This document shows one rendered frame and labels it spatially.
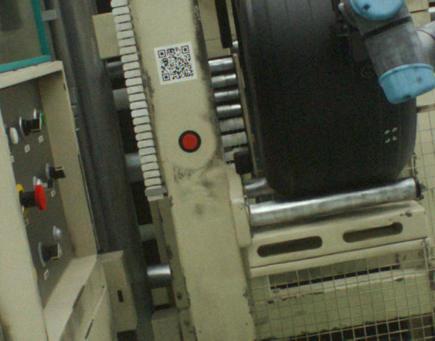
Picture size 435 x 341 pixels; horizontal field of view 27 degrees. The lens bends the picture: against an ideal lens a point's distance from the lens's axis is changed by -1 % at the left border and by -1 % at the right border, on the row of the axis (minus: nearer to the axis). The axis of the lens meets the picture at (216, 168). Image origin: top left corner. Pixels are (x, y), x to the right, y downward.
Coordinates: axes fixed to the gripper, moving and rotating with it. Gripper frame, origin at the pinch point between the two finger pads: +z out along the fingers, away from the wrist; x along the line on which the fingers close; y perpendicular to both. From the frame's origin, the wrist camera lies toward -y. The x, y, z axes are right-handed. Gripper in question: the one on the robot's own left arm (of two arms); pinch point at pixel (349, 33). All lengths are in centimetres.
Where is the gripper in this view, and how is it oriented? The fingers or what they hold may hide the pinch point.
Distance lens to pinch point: 161.8
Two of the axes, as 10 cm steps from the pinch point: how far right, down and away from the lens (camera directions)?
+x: -9.9, 1.7, 0.2
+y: -1.7, -9.8, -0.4
